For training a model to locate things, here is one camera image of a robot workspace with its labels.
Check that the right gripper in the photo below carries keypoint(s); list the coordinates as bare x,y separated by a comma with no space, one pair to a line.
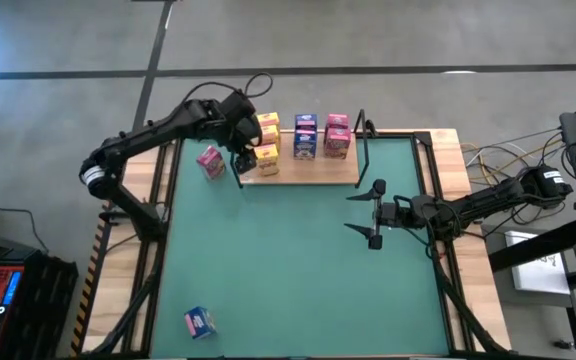
393,216

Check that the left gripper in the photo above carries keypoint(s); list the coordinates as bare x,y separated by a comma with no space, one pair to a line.
243,125

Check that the Corn Pops cereal box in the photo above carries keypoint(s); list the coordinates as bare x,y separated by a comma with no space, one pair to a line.
268,119
267,160
270,135

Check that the Raisin Bran cereal box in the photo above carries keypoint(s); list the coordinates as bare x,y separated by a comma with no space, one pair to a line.
211,161
338,120
338,142

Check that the Frosted Flakes cereal box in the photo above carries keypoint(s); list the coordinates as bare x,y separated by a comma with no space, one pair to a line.
305,145
306,121
199,322

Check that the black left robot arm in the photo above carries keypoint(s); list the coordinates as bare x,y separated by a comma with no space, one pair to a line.
133,135

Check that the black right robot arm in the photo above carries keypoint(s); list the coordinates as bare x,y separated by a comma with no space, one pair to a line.
483,200

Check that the wooden table side panel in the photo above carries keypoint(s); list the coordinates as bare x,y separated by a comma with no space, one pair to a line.
118,280
448,165

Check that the black metal bar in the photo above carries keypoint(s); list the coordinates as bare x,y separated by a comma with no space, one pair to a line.
533,250

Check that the white board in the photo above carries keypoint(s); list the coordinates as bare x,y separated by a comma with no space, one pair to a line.
538,275

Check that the yellow black hazard tape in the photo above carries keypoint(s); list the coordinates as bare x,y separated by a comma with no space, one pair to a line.
88,285

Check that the black plastic crate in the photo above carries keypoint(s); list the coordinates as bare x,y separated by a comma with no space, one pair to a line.
48,295

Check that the wooden shelf with black frame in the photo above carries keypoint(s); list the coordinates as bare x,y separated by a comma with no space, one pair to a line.
308,172

